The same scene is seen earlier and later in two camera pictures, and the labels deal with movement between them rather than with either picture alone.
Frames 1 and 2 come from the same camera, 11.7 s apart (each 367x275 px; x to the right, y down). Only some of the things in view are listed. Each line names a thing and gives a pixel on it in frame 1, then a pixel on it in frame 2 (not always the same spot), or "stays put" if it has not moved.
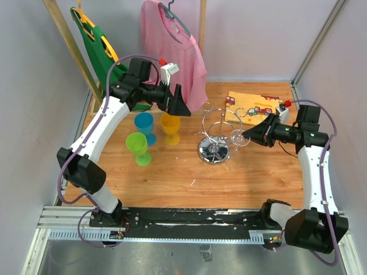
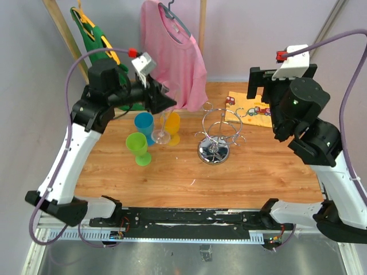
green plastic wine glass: x=136 y=142 stays put
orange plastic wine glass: x=171 y=125 stays put
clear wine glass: x=239 y=137 -> x=163 y=136
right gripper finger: x=260 y=137 -> x=256 y=79
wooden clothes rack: x=96 y=90 stays put
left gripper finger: x=176 y=103 -> x=156 y=93
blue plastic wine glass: x=144 y=121 stays put
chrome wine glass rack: x=220 y=126 stays put
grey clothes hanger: x=170 y=15 stays put
